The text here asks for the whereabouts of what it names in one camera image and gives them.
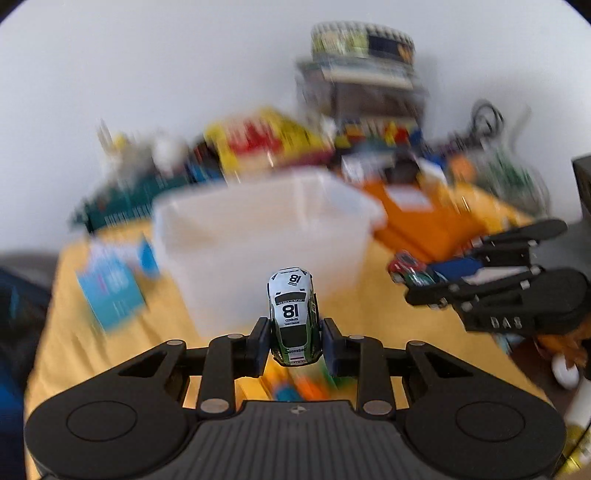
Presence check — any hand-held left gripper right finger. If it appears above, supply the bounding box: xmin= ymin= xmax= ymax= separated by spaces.
xmin=322 ymin=318 xmax=476 ymax=417

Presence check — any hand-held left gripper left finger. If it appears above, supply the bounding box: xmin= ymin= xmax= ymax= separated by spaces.
xmin=105 ymin=318 xmax=272 ymax=415

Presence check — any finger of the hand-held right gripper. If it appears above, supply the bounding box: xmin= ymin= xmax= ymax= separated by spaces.
xmin=433 ymin=219 xmax=568 ymax=280
xmin=404 ymin=265 xmax=544 ymax=311

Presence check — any white green numbered toy car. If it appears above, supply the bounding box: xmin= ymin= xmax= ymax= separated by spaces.
xmin=267 ymin=267 xmax=324 ymax=367

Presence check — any red toy car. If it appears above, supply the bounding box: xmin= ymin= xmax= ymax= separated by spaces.
xmin=388 ymin=251 xmax=444 ymax=289

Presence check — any translucent white plastic bin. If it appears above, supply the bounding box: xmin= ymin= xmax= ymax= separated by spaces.
xmin=152 ymin=167 xmax=389 ymax=340

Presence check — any orange plush toy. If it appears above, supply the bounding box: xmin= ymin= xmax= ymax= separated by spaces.
xmin=533 ymin=318 xmax=591 ymax=391

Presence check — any green packet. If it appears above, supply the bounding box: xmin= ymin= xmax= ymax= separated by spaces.
xmin=489 ymin=148 xmax=550 ymax=217

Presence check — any orange box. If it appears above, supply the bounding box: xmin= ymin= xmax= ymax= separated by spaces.
xmin=360 ymin=178 xmax=509 ymax=266

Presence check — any dark box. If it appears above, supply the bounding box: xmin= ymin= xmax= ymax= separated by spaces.
xmin=571 ymin=154 xmax=591 ymax=222

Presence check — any light blue carton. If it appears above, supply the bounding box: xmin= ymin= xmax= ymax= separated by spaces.
xmin=76 ymin=240 xmax=160 ymax=333

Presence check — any teal box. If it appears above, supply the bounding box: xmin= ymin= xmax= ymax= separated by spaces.
xmin=69 ymin=175 xmax=195 ymax=234

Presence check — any yellow red printed snack bag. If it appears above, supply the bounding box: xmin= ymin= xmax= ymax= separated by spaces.
xmin=203 ymin=108 xmax=333 ymax=178

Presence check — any white fluffy toy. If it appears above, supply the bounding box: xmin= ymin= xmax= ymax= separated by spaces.
xmin=97 ymin=120 xmax=185 ymax=176

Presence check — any stack of boxes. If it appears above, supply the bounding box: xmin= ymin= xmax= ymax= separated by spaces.
xmin=295 ymin=58 xmax=426 ymax=125

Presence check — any dark blue cloth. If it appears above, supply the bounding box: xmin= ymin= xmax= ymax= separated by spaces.
xmin=0 ymin=265 xmax=54 ymax=480

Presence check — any round printed tin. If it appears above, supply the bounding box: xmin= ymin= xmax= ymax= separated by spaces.
xmin=310 ymin=21 xmax=416 ymax=65

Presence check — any black cable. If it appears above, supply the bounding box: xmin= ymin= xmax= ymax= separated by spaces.
xmin=471 ymin=99 xmax=532 ymax=139

